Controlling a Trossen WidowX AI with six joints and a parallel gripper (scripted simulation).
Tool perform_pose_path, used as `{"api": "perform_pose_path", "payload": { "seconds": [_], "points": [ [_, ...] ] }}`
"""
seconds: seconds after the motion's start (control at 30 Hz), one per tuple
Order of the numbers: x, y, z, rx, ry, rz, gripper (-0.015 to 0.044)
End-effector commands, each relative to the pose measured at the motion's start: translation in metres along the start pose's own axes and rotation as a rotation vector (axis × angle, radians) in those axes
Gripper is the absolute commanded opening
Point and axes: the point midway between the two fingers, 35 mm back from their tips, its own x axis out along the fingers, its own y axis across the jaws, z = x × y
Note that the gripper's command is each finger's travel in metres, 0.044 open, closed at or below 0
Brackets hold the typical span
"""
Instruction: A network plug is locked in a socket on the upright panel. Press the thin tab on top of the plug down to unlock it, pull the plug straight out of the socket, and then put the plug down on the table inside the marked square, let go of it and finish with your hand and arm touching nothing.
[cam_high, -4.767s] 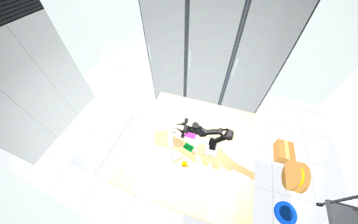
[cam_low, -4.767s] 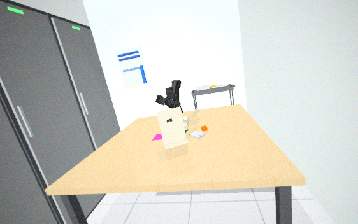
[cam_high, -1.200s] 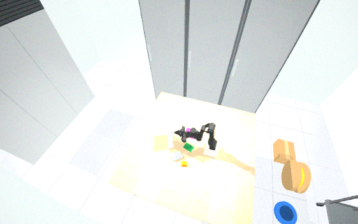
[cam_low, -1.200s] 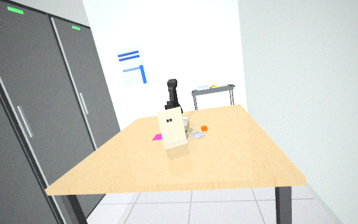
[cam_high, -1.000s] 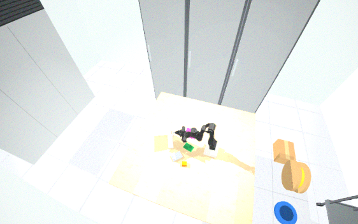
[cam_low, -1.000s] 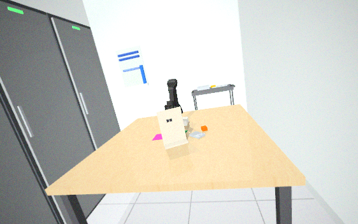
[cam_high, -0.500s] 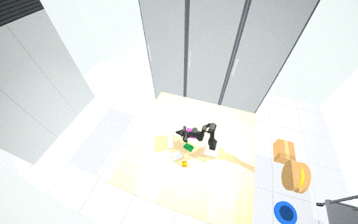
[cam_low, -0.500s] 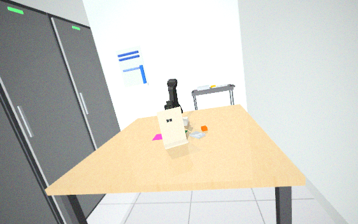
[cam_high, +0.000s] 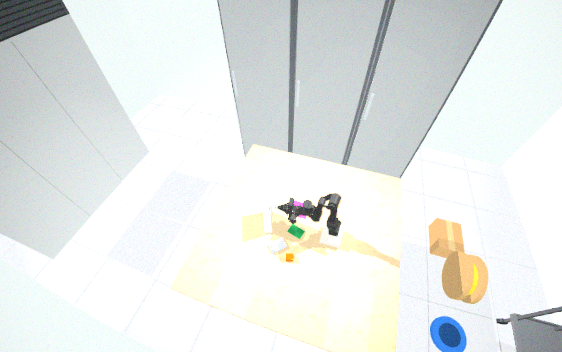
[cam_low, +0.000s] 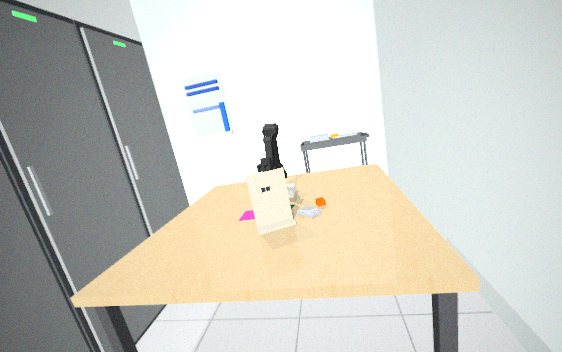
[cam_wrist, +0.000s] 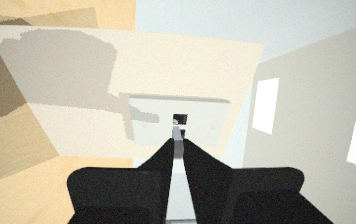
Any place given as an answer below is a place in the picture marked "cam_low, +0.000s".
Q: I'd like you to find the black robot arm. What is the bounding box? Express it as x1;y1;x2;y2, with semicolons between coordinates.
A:
260;123;287;179

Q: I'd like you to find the magenta square zone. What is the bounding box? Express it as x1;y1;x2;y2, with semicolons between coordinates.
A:
239;210;255;221

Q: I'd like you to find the small orange block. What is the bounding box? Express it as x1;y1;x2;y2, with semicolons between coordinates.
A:
315;197;326;207

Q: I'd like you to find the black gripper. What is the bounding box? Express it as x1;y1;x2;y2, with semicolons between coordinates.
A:
257;163;271;173

